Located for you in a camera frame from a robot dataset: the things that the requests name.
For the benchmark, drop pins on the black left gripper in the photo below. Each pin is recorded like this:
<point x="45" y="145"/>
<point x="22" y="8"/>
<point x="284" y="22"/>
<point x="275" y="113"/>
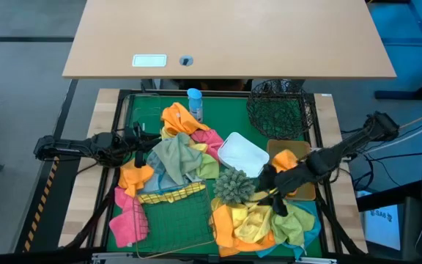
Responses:
<point x="137" y="141"/>

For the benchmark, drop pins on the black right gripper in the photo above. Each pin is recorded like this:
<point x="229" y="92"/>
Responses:
<point x="291" y="179"/>

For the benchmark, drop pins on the light blue teal-edged towel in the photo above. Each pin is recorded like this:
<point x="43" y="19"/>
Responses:
<point x="154" y="161"/>
<point x="159" y="183"/>

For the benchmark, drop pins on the orange microfiber towel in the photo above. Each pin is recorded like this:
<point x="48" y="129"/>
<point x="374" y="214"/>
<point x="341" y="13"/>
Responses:
<point x="134" y="177"/>
<point x="178" y="119"/>
<point x="284" y="160"/>
<point x="222" y="227"/>

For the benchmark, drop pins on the lime green microfiber towel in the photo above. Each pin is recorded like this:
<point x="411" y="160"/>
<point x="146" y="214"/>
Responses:
<point x="291" y="225"/>
<point x="209" y="168"/>

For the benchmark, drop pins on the turquoise microfiber towel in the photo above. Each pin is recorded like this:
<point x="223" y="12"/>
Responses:
<point x="311" y="234"/>

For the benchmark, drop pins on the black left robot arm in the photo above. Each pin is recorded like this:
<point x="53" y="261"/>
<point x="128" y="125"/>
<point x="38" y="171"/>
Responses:
<point x="68" y="146"/>

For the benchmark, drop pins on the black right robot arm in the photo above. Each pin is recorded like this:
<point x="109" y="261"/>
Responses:
<point x="343" y="148"/>

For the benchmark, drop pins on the pink microfiber towel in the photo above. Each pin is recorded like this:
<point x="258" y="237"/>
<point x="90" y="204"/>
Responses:
<point x="125" y="223"/>
<point x="209" y="139"/>

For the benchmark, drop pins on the clear plastic container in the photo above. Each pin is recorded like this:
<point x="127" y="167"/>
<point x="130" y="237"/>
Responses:
<point x="145" y="110"/>

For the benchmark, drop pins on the artificial succulent in grey pot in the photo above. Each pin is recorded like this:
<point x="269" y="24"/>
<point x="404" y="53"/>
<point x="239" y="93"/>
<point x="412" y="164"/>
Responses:
<point x="233" y="185"/>

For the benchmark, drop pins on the white plastic bin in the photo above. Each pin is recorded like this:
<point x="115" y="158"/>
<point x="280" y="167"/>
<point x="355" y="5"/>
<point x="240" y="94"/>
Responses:
<point x="242" y="154"/>

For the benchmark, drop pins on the light blue spray bottle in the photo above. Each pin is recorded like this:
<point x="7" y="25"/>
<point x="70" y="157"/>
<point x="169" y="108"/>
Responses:
<point x="195" y="102"/>

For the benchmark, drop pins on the white rectangular desk plate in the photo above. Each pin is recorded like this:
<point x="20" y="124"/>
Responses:
<point x="149" y="60"/>

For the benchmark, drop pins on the dark woven wicker basket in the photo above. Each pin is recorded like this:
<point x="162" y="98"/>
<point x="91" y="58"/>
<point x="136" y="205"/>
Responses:
<point x="280" y="110"/>

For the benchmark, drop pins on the black side table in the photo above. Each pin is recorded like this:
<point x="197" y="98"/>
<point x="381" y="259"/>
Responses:
<point x="387" y="198"/>

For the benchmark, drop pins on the white labelled box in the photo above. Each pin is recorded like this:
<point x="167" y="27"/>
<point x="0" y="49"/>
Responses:
<point x="383" y="231"/>

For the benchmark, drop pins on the beige wooden desk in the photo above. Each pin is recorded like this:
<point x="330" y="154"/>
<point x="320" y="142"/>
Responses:
<point x="233" y="36"/>

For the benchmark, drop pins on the black diagonal frame brace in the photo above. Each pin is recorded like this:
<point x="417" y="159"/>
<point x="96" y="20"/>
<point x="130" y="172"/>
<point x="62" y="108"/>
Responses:
<point x="337" y="227"/>
<point x="93" y="220"/>

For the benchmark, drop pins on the black aluminium frame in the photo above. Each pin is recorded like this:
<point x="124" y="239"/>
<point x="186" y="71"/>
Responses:
<point x="218" y="93"/>

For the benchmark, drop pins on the black hazard-striped base plate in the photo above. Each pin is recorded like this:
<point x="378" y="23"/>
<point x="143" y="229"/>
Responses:
<point x="50" y="205"/>

